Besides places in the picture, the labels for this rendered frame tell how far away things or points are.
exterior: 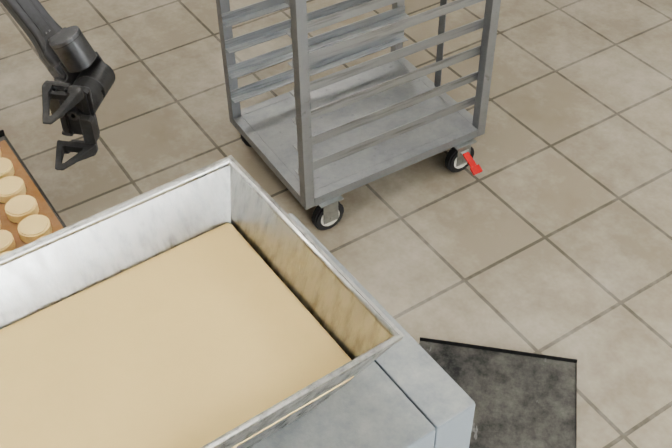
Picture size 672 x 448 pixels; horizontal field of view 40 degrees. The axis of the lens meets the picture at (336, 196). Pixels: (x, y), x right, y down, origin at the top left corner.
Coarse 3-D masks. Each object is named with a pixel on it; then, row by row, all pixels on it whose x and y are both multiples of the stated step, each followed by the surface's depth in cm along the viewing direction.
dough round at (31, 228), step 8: (32, 216) 147; (40, 216) 147; (24, 224) 146; (32, 224) 146; (40, 224) 146; (48, 224) 146; (24, 232) 144; (32, 232) 144; (40, 232) 144; (48, 232) 146; (24, 240) 145; (32, 240) 144
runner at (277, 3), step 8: (264, 0) 269; (272, 0) 271; (280, 0) 272; (240, 8) 266; (248, 8) 268; (256, 8) 269; (264, 8) 271; (272, 8) 271; (280, 8) 271; (224, 16) 265; (232, 16) 267; (240, 16) 268; (248, 16) 268; (256, 16) 268; (224, 24) 265; (232, 24) 265
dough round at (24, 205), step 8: (16, 200) 150; (24, 200) 150; (32, 200) 150; (8, 208) 148; (16, 208) 148; (24, 208) 148; (32, 208) 149; (8, 216) 148; (16, 216) 147; (24, 216) 148
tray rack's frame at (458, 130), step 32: (384, 64) 310; (480, 64) 270; (288, 96) 298; (320, 96) 298; (384, 96) 297; (448, 96) 297; (480, 96) 276; (256, 128) 286; (288, 128) 286; (320, 128) 286; (384, 128) 285; (416, 128) 285; (448, 128) 285; (480, 128) 285; (288, 160) 275; (352, 160) 275; (384, 160) 274; (416, 160) 277; (320, 192) 264
